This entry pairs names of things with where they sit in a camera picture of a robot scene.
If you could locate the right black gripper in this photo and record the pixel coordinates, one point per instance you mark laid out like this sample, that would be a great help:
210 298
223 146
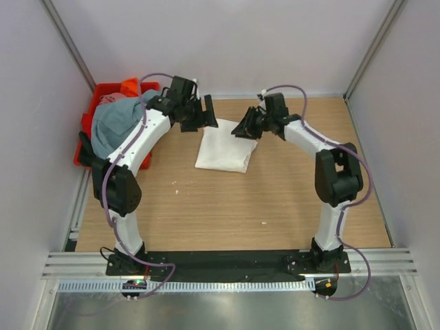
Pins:
246 128

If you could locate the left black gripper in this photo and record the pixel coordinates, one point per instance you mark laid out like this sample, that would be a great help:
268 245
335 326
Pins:
204 118

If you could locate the white printed t-shirt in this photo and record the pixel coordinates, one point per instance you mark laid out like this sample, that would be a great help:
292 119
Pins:
222 151

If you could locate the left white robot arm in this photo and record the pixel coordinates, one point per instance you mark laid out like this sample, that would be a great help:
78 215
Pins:
114 178

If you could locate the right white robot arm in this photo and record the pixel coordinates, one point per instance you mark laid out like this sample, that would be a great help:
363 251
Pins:
337 176

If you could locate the orange t-shirt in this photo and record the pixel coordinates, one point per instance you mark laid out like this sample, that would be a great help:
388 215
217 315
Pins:
130 87

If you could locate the blue-grey t-shirt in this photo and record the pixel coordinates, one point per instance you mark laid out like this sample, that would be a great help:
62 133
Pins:
112 123

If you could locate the pink t-shirt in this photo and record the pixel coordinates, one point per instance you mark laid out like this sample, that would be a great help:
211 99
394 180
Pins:
110 98

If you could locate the red plastic bin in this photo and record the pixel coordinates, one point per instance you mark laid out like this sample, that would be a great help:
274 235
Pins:
86 121

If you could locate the black t-shirt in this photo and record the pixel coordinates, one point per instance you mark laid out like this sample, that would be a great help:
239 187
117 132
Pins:
87 157

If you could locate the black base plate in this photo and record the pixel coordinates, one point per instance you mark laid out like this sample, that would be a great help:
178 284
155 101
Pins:
246 266

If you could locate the left aluminium frame post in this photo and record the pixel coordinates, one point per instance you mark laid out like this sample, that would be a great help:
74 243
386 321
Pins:
68 41

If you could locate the aluminium frame post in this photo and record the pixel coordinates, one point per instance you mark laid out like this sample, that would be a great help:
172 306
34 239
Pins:
68 41
382 32

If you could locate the right aluminium frame post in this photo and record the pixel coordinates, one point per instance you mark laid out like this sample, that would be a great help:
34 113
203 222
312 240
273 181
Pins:
382 32

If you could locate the aluminium frame rail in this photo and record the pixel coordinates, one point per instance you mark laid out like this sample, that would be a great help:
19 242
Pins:
382 262

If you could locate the slotted cable duct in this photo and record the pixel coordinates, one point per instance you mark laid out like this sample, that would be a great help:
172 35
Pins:
136 287

